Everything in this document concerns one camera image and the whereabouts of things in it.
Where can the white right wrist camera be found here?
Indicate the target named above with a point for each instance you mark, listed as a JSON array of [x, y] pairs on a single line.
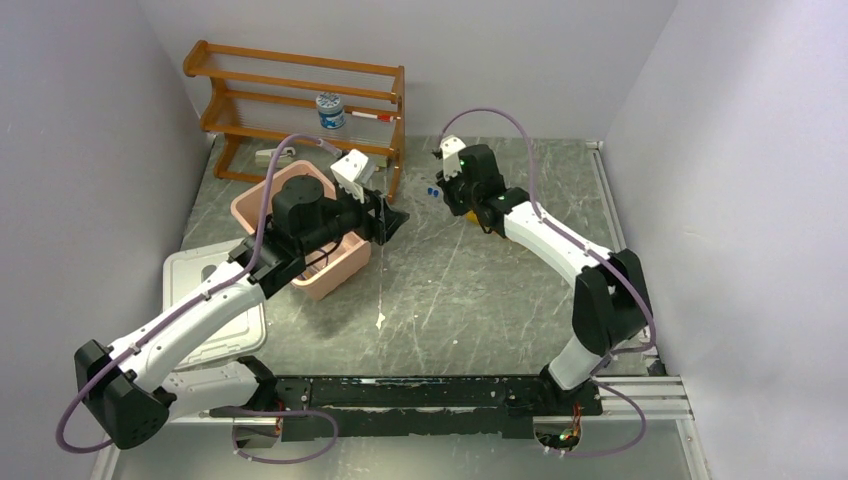
[[450, 147]]

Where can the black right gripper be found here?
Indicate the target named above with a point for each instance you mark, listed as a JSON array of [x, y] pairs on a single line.
[[446, 187]]

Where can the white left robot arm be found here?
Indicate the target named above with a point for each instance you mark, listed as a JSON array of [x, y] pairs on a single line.
[[132, 386]]

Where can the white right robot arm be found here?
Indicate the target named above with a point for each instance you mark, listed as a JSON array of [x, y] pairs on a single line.
[[610, 301]]

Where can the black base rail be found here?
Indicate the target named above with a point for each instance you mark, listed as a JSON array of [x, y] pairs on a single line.
[[360, 406]]

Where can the white tub lid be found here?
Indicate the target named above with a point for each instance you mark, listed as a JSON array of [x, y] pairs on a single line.
[[184, 271]]

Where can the wooden shelf rack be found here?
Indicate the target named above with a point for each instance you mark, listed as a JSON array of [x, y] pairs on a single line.
[[262, 94]]

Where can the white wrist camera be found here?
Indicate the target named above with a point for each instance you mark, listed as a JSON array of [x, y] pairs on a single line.
[[352, 172], [450, 147]]

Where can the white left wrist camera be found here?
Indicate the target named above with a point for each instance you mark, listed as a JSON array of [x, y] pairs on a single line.
[[352, 172]]

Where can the red white marker pen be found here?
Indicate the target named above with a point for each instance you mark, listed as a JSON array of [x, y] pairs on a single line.
[[385, 118]]

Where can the clear acrylic tube rack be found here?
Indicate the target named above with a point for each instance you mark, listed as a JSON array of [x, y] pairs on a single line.
[[413, 192]]

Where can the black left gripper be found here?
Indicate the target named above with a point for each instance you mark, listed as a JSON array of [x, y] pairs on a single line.
[[385, 222]]

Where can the blue white jar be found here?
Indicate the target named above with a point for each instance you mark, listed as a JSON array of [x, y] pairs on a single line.
[[330, 108]]

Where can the pink plastic tub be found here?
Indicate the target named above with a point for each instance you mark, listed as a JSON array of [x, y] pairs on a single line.
[[321, 279]]

